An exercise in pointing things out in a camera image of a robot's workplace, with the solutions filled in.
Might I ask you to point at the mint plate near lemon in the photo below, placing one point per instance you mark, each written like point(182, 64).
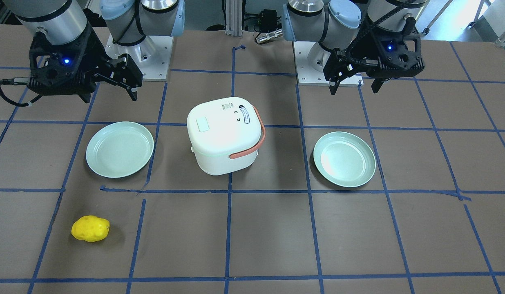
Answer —
point(120, 149)

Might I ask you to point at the yellow toy lemon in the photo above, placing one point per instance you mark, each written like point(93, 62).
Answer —
point(90, 228)

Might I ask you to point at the mint plate far side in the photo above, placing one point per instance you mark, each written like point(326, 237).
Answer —
point(344, 159)

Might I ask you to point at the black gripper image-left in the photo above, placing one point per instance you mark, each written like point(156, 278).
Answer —
point(94, 55)

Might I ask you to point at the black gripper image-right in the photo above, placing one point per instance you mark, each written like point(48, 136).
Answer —
point(362, 52)

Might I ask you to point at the white rice cooker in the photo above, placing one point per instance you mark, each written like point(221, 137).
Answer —
point(225, 134)

